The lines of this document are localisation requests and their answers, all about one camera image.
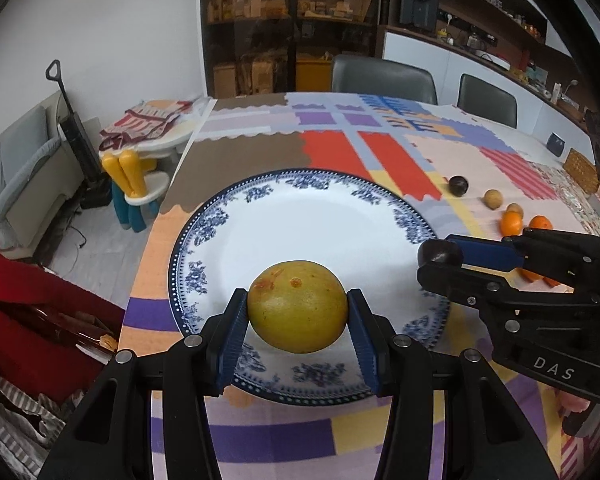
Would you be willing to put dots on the black upright vacuum cleaner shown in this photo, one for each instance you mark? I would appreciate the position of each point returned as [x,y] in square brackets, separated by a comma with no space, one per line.
[98,186]

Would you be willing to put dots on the red cloth on chair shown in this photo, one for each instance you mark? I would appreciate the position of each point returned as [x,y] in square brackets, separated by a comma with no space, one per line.
[32,362]

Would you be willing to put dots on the dark blue mug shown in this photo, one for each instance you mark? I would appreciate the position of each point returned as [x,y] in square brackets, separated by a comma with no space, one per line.
[555,145]

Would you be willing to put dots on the glass display cabinet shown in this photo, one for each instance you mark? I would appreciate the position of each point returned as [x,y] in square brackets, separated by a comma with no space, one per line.
[267,46]

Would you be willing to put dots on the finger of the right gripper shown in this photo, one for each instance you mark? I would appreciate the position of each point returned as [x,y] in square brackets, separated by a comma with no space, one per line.
[460,289]
[510,249]

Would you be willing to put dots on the grey chair left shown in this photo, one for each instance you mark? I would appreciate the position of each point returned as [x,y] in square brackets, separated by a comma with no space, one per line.
[358,74]

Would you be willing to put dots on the folded patterned cloth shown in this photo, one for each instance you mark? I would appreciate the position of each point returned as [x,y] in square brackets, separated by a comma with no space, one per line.
[149,120]

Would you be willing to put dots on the grey chair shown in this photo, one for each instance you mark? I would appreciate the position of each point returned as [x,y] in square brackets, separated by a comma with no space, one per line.
[358,74]
[482,99]

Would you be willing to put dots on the floral tile table mat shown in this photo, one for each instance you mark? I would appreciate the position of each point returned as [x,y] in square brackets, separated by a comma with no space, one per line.
[584,208]

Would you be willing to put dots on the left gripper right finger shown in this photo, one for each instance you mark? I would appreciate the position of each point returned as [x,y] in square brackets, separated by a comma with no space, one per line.
[486,435]

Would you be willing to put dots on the person's right hand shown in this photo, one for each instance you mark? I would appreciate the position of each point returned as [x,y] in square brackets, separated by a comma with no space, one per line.
[577,410]

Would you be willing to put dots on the yellow child chair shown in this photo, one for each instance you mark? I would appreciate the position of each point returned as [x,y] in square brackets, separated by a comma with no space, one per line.
[135,183]

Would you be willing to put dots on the wicker basket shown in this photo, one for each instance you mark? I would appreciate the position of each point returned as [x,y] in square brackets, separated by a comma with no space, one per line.
[582,171]

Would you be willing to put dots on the large yellow pear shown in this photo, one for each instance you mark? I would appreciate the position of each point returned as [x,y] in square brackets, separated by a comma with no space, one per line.
[297,306]

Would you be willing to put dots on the dark plum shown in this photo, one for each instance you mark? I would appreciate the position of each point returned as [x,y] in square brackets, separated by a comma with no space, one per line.
[458,186]
[440,251]

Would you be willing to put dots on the dark wooden chair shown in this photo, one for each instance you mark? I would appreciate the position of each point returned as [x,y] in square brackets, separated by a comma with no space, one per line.
[81,329]

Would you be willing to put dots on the brown kiwi left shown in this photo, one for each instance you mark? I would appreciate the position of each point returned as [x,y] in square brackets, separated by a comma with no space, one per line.
[493,199]

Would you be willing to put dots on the small white side table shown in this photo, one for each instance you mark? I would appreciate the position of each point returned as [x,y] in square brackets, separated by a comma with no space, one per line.
[188,125]

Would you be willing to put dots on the orange tangerine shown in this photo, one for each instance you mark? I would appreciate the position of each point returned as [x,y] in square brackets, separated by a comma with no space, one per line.
[550,282]
[511,223]
[540,223]
[529,275]

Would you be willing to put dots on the brown kiwi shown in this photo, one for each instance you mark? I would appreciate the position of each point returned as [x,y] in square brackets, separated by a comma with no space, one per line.
[513,207]
[493,199]

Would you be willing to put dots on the brown kiwi right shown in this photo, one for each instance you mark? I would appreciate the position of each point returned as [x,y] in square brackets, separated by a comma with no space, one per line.
[513,207]

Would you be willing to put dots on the blue patterned white plate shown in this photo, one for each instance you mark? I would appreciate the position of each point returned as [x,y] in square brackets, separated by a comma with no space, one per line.
[366,235]

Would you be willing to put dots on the striped cloth on chair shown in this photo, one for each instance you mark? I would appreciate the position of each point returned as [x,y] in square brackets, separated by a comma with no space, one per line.
[29,427]

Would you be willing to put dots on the grey chair right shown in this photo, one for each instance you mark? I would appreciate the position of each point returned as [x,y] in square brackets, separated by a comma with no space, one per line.
[482,99]

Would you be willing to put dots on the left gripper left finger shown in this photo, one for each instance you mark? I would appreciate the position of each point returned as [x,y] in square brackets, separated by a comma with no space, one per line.
[109,434]

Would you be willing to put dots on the grey sofa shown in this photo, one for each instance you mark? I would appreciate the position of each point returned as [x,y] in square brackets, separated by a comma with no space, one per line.
[38,174]

